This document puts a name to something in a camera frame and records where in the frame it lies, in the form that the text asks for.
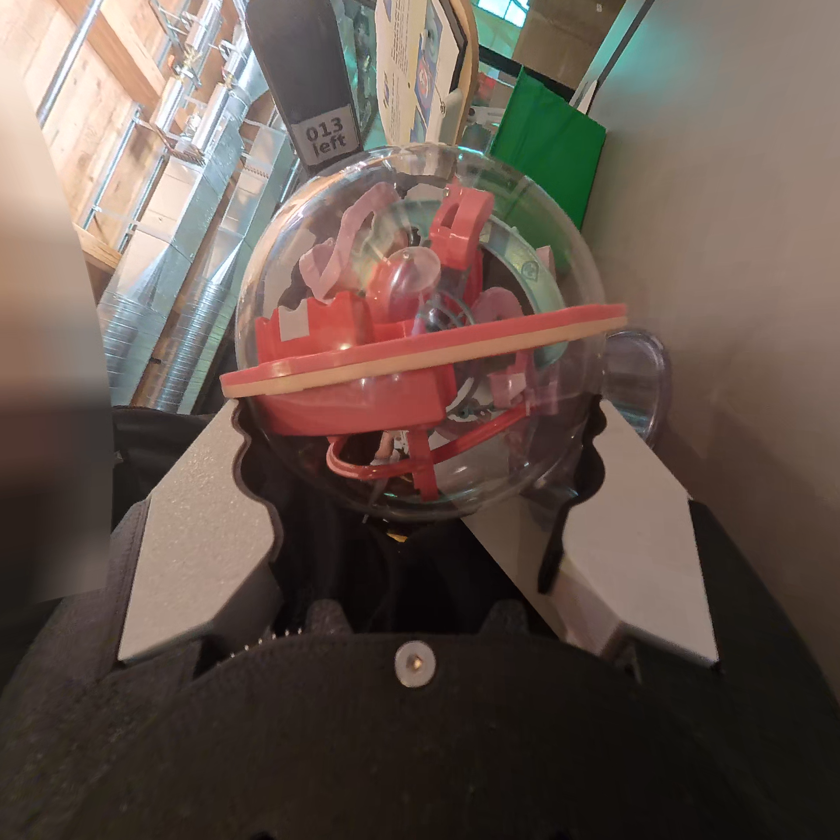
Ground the silver ventilation duct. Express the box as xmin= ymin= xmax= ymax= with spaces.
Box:
xmin=98 ymin=39 xmax=299 ymax=408

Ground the wooden sign stand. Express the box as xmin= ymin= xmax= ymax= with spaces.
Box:
xmin=446 ymin=0 xmax=481 ymax=142

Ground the clear red maze ball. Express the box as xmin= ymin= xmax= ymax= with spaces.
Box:
xmin=220 ymin=143 xmax=629 ymax=524

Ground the brown cardboard box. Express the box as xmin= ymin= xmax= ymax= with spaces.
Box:
xmin=512 ymin=0 xmax=627 ymax=86

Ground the white printed sign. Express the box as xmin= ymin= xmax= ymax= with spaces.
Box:
xmin=373 ymin=0 xmax=460 ymax=144

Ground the green plastic bin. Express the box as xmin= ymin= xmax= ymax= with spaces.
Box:
xmin=489 ymin=66 xmax=608 ymax=232

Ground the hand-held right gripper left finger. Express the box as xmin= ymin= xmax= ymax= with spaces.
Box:
xmin=117 ymin=400 xmax=284 ymax=664

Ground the clear plastic ball stand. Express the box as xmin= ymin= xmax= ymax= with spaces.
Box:
xmin=600 ymin=328 xmax=673 ymax=452

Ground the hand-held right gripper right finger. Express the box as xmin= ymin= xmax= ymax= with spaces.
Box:
xmin=537 ymin=395 xmax=719 ymax=669

